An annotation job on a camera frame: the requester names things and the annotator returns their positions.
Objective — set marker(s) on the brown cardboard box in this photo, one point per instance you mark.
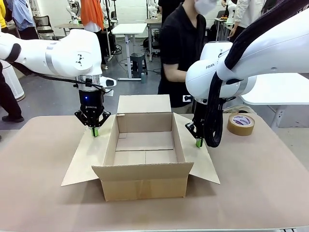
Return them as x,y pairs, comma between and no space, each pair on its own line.
144,188

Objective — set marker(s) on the brown packing tape roll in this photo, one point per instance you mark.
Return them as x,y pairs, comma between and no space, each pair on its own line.
240,125

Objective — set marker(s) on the white face mask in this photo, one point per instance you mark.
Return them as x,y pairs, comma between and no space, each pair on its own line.
205,6

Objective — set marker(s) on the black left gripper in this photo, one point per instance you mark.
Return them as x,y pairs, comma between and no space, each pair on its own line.
91,101

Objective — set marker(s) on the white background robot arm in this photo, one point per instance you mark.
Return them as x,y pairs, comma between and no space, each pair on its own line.
152,9
72,12

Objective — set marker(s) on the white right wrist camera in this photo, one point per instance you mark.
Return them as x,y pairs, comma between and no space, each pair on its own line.
187,98

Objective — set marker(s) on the black office chair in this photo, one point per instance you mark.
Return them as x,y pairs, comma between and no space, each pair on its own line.
46,23

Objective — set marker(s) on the large white table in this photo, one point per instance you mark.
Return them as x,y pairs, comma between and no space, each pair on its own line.
277,91

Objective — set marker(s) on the background person in black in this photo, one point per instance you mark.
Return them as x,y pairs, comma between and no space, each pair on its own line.
165,3

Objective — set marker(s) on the person's right forearm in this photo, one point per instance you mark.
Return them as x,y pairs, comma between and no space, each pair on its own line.
175,72

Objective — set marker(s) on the person in orange shirt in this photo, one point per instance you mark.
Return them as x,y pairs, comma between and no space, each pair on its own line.
90,9

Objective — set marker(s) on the person in white shirt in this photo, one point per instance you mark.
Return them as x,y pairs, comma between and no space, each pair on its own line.
243,12

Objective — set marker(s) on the white cylindrical air purifier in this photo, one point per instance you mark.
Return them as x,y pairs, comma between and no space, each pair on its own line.
17,82

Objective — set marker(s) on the green bottle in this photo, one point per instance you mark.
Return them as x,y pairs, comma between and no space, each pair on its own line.
144,77

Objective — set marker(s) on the grey plastic stool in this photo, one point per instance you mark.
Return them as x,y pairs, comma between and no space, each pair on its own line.
138,62

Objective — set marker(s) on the white standing desk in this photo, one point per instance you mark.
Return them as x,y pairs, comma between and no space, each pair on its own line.
130,27

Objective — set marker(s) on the person in black shirt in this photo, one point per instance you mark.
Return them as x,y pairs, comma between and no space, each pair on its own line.
178,43

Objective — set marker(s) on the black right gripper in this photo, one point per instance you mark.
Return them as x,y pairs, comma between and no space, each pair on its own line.
200,116

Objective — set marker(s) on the person in blue shirt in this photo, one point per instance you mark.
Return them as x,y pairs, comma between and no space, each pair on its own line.
21,12

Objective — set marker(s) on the metal leg work table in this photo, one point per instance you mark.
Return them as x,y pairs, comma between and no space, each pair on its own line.
153,21

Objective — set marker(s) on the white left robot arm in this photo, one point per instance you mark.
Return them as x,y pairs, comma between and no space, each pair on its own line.
72,53

